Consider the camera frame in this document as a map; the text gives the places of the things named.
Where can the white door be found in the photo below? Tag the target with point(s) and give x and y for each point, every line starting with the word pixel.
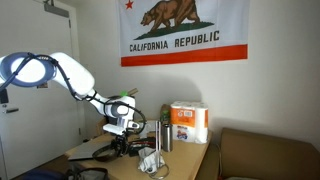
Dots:
pixel 40 133

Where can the gray door closer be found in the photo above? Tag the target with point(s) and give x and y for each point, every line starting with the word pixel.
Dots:
pixel 56 10

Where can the small green bottle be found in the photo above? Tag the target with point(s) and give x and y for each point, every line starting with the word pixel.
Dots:
pixel 164 116

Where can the black pen pouch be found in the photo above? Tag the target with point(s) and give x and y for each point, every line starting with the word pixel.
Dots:
pixel 142 145

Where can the gray plastic bin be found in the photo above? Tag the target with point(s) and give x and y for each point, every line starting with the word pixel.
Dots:
pixel 110 120

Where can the small photo on door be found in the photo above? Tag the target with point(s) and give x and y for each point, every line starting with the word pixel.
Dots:
pixel 42 86

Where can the metal paper towel holder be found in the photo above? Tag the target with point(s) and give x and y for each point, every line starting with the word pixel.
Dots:
pixel 158 140

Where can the wooden chair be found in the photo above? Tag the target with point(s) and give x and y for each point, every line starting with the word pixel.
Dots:
pixel 100 128

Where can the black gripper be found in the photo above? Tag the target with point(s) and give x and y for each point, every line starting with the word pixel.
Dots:
pixel 120 140

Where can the brown cardboard tube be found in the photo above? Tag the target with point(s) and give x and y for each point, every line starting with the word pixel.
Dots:
pixel 133 90

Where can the silver laptop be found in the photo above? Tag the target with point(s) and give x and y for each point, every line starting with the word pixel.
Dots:
pixel 83 150

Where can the black door lock box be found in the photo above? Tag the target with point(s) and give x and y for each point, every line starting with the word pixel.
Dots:
pixel 3 96

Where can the crumpled white cloth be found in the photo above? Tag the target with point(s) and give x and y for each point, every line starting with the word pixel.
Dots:
pixel 148 160

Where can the dark bowl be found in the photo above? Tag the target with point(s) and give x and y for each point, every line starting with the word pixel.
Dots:
pixel 104 154

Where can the green capped bottle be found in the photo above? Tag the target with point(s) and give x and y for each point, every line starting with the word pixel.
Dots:
pixel 124 93

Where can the brown couch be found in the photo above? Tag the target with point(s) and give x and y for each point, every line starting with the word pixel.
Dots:
pixel 266 156

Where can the orange paper towel pack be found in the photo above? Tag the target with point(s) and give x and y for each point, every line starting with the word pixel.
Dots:
pixel 188 121

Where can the California Republic flag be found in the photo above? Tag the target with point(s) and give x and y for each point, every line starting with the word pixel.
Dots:
pixel 183 33

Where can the steel tumbler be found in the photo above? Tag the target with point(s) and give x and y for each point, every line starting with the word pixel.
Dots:
pixel 167 137

